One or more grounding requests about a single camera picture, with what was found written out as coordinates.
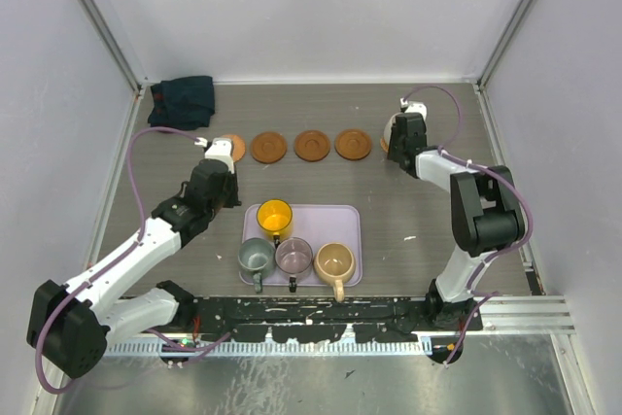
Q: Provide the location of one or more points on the grey-green ceramic mug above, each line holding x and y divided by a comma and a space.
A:
256, 260

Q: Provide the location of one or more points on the beige ceramic mug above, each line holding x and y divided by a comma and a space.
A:
335, 265

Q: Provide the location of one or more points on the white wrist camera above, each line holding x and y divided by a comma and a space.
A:
219, 149
413, 107

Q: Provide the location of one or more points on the woven rattan coaster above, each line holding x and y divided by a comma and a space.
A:
384, 145
238, 146

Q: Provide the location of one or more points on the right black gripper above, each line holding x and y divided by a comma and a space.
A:
393, 155

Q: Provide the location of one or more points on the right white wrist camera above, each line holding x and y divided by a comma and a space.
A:
413, 107

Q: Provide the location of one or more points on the purple glass mug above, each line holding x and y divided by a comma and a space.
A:
294, 258

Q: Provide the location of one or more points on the dark blue folded cloth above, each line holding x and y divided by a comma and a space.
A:
186, 103

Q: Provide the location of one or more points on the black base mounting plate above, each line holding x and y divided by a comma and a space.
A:
314, 320

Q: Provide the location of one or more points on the yellow glass mug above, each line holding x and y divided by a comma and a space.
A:
275, 218

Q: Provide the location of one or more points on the brown wooden saucer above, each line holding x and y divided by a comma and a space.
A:
312, 145
353, 144
268, 147

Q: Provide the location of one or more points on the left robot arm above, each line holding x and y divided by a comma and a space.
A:
73, 324

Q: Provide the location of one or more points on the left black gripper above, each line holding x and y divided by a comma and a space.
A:
233, 199

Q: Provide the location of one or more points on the slotted cable duct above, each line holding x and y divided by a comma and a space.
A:
152, 346

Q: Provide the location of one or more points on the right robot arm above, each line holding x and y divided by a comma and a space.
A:
486, 213

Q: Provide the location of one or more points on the lavender plastic tray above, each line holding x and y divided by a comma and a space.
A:
317, 225

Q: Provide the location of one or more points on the white ceramic mug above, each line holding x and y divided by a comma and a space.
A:
387, 132

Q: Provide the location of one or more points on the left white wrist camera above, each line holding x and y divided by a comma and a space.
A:
219, 149

